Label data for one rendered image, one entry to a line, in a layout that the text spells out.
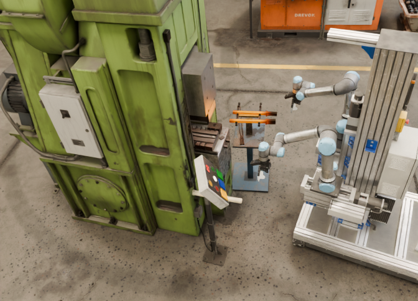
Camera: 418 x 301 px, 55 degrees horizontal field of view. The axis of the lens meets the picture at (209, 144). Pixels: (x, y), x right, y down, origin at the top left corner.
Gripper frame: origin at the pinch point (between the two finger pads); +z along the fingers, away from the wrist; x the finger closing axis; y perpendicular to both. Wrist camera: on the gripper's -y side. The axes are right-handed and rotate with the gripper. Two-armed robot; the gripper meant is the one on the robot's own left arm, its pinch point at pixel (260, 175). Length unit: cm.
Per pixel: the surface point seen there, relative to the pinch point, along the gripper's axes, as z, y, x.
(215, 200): -10.7, -19.6, -44.4
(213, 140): -6, -51, 18
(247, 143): 25, -33, 53
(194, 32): -97, -67, 37
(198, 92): -67, -51, 6
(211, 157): 4.0, -48.2, 7.6
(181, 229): 85, -74, -25
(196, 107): -52, -55, 5
